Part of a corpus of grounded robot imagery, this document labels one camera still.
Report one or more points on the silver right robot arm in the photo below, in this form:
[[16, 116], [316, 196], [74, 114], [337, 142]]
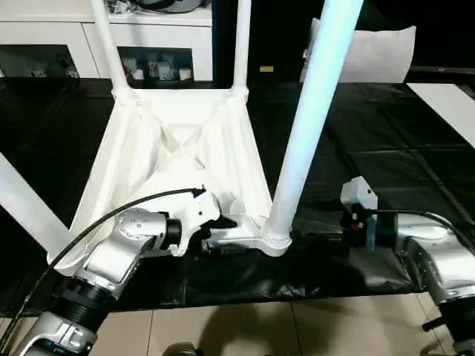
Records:
[[438, 252]]

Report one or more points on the black work mat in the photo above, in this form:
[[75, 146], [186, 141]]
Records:
[[389, 148]]

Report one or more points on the black work table leg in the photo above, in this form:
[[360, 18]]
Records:
[[436, 323]]

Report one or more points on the white plastic table top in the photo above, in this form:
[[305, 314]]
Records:
[[178, 111]]

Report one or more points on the dark crumpled cloth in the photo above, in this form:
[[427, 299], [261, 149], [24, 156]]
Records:
[[118, 5]]

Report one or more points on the small yellow label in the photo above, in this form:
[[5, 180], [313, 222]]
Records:
[[266, 69]]

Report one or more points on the small white cup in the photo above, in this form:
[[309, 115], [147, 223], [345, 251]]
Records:
[[138, 74], [185, 74]]

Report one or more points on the white plastic table leg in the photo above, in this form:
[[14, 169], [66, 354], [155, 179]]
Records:
[[109, 44], [308, 111], [26, 200], [241, 44]]

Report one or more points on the white flat sheet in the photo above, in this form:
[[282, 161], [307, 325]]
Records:
[[445, 107]]

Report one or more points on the white glass-door cabinet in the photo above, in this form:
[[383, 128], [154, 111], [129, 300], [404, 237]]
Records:
[[55, 37]]

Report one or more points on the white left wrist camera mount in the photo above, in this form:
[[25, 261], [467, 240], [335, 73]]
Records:
[[196, 207]]

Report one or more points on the black tall furniture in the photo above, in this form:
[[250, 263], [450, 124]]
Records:
[[278, 37]]

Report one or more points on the tall white jar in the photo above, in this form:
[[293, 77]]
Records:
[[165, 71]]

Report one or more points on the grey printed cushion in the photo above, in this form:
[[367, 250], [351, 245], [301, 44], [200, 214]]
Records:
[[382, 55]]

